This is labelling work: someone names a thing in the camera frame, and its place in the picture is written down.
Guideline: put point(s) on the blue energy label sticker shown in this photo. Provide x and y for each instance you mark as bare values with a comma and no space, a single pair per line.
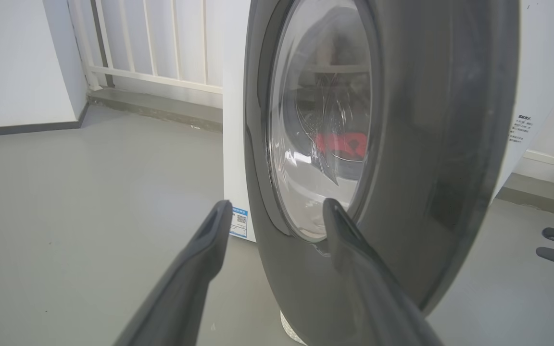
239,222

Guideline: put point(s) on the red and white clothes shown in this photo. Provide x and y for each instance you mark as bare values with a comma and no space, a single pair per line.
342,144

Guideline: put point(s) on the white metal railing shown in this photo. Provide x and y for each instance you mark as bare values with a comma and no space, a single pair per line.
161,77

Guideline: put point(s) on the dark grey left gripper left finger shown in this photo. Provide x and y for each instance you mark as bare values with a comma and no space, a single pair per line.
190,283

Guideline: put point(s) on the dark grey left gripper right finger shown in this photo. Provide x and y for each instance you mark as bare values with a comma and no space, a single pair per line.
368,298

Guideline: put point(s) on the white front-load washing machine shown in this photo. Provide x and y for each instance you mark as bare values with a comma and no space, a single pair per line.
236,144

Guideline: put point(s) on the dark grey washing machine door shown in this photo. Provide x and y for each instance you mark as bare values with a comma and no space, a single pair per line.
426,144

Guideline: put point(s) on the black text sticker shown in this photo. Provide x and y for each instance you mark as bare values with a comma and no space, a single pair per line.
521,127

